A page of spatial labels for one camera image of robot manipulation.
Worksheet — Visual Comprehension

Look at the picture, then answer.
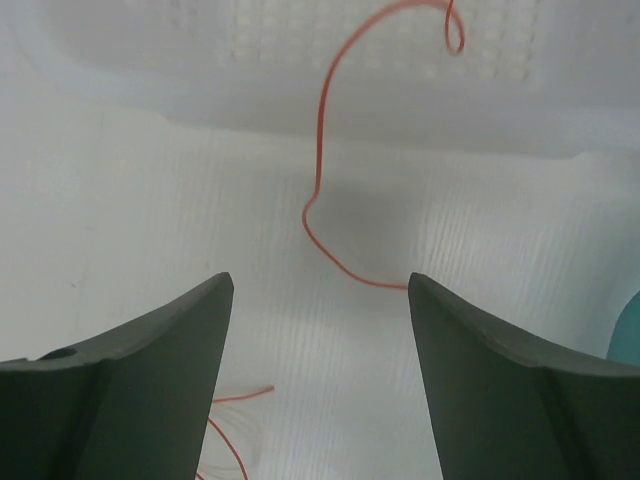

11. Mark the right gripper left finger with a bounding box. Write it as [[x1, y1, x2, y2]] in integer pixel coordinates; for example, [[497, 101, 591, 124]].
[[1, 273, 234, 479]]

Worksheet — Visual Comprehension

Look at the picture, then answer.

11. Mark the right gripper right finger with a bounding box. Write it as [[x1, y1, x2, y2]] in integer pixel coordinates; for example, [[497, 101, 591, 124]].
[[408, 273, 639, 479]]

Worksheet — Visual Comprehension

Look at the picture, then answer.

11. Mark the single orange cable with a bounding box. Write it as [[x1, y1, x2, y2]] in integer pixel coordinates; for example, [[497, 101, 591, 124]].
[[197, 0, 466, 480]]

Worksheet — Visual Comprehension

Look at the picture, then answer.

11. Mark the teal transparent plastic tub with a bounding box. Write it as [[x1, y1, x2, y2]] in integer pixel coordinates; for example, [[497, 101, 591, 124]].
[[606, 292, 640, 366]]

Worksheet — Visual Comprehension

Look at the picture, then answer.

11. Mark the left white perforated basket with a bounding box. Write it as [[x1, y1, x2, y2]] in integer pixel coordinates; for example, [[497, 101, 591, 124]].
[[1, 1, 639, 479]]

